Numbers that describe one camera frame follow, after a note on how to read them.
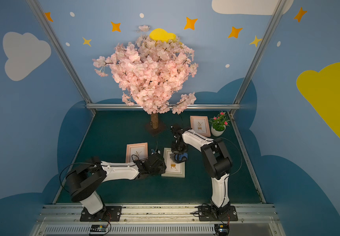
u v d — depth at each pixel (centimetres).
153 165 69
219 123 101
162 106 87
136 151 98
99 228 72
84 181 46
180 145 82
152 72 59
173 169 90
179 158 89
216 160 52
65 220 73
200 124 114
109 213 73
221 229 73
